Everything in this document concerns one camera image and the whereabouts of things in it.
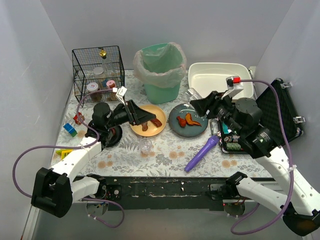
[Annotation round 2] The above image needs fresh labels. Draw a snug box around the clear cup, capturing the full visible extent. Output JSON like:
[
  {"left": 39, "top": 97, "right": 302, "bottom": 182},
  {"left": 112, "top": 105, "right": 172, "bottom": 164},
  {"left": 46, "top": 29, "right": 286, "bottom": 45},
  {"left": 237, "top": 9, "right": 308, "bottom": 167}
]
[
  {"left": 139, "top": 138, "right": 152, "bottom": 155},
  {"left": 184, "top": 88, "right": 202, "bottom": 102}
]

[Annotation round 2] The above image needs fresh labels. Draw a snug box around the brown jar white lid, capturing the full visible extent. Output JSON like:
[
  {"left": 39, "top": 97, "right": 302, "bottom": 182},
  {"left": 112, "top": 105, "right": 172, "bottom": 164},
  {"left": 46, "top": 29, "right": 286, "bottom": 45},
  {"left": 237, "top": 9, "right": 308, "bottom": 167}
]
[{"left": 86, "top": 82, "right": 102, "bottom": 102}]

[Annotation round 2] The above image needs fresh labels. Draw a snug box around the pink lid spice jar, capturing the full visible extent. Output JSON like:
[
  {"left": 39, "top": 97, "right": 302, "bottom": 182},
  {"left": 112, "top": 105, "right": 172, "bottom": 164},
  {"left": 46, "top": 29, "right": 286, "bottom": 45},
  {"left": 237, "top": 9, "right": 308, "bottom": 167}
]
[{"left": 106, "top": 80, "right": 118, "bottom": 101}]

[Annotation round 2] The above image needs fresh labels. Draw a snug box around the clear jar blue label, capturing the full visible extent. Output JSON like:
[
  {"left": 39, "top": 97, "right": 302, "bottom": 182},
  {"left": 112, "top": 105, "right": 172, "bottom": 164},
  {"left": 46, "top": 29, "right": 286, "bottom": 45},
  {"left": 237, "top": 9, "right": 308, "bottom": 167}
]
[{"left": 93, "top": 66, "right": 107, "bottom": 90}]

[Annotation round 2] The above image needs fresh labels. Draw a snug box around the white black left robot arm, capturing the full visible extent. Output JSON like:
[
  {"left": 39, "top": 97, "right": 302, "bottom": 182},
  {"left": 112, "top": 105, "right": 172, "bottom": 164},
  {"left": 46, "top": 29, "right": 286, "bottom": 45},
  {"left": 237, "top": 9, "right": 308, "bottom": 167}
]
[{"left": 31, "top": 86, "right": 156, "bottom": 218}]

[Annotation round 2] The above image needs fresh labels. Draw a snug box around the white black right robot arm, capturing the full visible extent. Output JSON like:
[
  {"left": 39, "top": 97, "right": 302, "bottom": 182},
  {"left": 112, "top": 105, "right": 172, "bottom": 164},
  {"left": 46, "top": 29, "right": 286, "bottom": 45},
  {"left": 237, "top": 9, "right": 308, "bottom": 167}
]
[{"left": 188, "top": 76, "right": 320, "bottom": 237}]

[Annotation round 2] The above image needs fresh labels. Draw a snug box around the brown meat piece left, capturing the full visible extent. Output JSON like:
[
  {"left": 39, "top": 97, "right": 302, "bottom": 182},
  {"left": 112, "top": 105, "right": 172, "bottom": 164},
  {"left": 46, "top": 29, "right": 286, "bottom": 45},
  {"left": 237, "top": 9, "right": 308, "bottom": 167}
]
[{"left": 141, "top": 122, "right": 148, "bottom": 132}]

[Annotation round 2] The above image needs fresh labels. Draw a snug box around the brown meat piece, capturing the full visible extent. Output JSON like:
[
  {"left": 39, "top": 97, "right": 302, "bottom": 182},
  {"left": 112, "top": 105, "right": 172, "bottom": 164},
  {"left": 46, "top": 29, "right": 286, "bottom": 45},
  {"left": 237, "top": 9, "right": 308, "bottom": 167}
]
[
  {"left": 141, "top": 122, "right": 148, "bottom": 132},
  {"left": 151, "top": 118, "right": 163, "bottom": 128}
]

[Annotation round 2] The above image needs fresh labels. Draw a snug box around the red chili pepper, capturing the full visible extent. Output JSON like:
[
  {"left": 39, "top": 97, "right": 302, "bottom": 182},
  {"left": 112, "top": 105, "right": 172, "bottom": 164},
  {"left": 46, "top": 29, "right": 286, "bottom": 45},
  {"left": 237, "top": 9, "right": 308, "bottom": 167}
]
[{"left": 111, "top": 128, "right": 117, "bottom": 136}]

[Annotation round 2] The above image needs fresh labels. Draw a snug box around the black small plate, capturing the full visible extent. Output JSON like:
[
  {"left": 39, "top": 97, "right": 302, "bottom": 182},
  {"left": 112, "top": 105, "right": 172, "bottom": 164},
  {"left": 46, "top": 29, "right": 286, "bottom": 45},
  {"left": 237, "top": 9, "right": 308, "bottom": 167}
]
[{"left": 105, "top": 126, "right": 123, "bottom": 148}]

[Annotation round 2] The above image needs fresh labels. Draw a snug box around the orange chicken wing right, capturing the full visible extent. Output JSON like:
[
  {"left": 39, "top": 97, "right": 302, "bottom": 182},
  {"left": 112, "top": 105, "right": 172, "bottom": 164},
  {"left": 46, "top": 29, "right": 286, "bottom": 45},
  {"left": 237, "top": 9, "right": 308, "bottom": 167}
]
[{"left": 185, "top": 113, "right": 202, "bottom": 127}]

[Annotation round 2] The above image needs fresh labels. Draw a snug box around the orange chicken wing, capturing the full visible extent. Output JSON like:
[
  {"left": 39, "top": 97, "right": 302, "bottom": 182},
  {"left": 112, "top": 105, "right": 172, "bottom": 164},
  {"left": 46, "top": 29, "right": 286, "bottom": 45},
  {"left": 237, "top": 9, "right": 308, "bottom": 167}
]
[
  {"left": 176, "top": 116, "right": 187, "bottom": 128},
  {"left": 185, "top": 113, "right": 202, "bottom": 127}
]

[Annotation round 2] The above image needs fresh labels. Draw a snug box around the brown meat piece right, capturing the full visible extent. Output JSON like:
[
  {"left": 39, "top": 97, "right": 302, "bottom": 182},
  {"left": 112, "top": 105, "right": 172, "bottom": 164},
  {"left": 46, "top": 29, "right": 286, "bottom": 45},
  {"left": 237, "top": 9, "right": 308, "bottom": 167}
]
[{"left": 151, "top": 118, "right": 163, "bottom": 128}]

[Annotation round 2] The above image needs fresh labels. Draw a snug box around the yellow plastic plate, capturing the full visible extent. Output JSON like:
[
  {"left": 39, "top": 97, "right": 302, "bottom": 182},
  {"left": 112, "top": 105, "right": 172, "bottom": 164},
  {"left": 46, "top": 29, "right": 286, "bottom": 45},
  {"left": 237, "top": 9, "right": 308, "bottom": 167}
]
[{"left": 129, "top": 104, "right": 167, "bottom": 137}]

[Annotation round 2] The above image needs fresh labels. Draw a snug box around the floral table mat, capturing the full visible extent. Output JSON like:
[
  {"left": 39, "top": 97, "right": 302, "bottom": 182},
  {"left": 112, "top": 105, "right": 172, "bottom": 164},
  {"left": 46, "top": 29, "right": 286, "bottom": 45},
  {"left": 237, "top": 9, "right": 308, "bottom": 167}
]
[{"left": 56, "top": 70, "right": 271, "bottom": 178}]

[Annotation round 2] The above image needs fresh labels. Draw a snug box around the blue glazed ceramic plate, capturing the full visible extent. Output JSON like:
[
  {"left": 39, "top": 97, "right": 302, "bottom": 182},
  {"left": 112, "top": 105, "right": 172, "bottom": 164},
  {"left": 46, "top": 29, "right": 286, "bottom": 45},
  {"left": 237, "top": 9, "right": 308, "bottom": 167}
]
[{"left": 168, "top": 103, "right": 209, "bottom": 138}]

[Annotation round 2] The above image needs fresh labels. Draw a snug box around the red owl toy block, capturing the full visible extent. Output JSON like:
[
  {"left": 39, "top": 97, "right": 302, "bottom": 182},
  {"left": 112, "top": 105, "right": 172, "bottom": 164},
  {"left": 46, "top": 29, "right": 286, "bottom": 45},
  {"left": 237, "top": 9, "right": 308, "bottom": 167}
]
[{"left": 73, "top": 112, "right": 85, "bottom": 125}]

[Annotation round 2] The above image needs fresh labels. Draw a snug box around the orange chicken wing left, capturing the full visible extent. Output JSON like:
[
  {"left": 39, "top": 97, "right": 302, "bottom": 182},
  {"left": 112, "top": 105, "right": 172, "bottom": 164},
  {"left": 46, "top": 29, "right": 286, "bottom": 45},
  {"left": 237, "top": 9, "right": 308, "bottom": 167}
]
[{"left": 176, "top": 116, "right": 187, "bottom": 128}]

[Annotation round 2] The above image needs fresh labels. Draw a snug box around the white rectangular basin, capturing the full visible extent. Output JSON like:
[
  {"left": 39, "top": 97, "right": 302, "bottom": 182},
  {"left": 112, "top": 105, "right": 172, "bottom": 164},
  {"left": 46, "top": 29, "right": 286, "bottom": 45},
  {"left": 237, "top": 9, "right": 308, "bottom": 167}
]
[{"left": 188, "top": 62, "right": 252, "bottom": 98}]

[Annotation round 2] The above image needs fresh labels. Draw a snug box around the black poker chip case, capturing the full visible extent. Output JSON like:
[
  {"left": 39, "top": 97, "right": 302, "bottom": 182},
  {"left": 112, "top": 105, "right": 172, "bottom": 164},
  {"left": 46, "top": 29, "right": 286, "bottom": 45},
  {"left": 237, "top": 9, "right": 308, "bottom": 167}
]
[{"left": 217, "top": 78, "right": 306, "bottom": 155}]

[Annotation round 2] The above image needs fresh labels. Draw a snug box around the green toy brick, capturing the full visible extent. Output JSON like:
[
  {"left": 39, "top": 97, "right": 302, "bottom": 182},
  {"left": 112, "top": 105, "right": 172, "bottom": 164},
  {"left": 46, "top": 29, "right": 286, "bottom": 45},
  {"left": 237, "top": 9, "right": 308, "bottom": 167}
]
[{"left": 69, "top": 128, "right": 78, "bottom": 137}]

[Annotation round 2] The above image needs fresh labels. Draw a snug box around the green blue chip stack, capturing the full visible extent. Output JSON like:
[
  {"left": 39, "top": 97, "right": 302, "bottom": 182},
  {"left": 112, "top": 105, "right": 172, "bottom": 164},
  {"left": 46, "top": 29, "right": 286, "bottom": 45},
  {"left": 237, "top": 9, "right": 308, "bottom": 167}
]
[{"left": 225, "top": 142, "right": 243, "bottom": 152}]

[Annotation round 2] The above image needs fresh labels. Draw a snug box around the purple toy microphone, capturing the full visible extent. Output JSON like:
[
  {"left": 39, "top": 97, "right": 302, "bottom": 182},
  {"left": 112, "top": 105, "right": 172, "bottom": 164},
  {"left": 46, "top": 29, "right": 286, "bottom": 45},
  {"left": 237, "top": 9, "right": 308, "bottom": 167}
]
[{"left": 184, "top": 135, "right": 220, "bottom": 173}]

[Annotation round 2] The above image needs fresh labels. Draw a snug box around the blue toy brick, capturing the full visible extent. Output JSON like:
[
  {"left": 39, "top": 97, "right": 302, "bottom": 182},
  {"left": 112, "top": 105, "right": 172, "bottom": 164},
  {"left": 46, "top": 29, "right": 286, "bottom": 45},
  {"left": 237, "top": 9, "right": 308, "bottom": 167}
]
[{"left": 63, "top": 123, "right": 76, "bottom": 135}]

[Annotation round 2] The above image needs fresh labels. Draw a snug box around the glass bottle gold cap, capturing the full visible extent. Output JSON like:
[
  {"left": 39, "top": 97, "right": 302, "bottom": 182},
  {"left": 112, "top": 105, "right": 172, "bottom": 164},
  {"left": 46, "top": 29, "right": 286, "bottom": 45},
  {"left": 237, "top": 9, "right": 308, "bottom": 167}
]
[{"left": 99, "top": 47, "right": 116, "bottom": 78}]

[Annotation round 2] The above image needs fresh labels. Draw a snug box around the yellow toy brick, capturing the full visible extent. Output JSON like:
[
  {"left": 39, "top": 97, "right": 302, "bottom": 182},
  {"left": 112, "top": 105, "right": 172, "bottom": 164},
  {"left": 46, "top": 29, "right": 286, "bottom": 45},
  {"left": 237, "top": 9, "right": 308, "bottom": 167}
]
[{"left": 55, "top": 148, "right": 73, "bottom": 160}]

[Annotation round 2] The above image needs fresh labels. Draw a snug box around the pink bin liner bag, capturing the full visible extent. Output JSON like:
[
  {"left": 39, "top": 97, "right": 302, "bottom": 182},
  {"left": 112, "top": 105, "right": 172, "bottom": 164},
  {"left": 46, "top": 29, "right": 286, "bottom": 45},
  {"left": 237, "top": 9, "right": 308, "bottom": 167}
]
[{"left": 133, "top": 42, "right": 187, "bottom": 88}]

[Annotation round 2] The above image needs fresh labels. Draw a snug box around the green trash bin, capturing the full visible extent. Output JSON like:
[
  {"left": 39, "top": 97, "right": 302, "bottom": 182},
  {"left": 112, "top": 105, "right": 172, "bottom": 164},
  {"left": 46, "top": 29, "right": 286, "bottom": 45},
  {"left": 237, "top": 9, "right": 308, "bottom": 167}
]
[{"left": 138, "top": 42, "right": 187, "bottom": 105}]

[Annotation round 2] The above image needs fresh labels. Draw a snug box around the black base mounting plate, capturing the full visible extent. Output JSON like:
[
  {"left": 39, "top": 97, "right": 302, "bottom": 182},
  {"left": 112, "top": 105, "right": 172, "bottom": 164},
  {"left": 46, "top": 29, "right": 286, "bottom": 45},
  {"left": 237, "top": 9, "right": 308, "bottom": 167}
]
[{"left": 104, "top": 176, "right": 227, "bottom": 211}]

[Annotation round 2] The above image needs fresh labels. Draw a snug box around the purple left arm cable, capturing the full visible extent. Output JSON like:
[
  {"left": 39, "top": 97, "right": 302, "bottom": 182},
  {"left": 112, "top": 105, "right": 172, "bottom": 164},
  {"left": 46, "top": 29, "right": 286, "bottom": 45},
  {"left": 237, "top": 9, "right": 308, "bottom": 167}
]
[{"left": 12, "top": 87, "right": 125, "bottom": 229}]

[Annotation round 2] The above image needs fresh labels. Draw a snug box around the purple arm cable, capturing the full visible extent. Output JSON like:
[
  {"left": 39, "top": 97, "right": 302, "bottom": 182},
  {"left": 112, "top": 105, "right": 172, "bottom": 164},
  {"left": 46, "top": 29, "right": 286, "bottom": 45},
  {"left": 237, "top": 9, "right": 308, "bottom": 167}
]
[
  {"left": 229, "top": 78, "right": 294, "bottom": 236},
  {"left": 12, "top": 87, "right": 125, "bottom": 229}
]

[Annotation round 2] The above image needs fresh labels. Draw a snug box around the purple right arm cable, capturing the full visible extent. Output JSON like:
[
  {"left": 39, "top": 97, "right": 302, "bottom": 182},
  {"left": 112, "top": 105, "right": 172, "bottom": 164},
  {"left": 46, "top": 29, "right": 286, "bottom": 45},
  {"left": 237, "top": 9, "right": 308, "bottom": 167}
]
[{"left": 229, "top": 78, "right": 294, "bottom": 236}]

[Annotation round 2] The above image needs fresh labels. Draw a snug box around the black wire cage rack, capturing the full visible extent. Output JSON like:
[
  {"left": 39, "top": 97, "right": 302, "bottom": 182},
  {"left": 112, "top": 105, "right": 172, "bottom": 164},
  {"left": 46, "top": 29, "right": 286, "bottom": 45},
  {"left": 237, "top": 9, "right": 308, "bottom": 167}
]
[{"left": 72, "top": 45, "right": 125, "bottom": 101}]

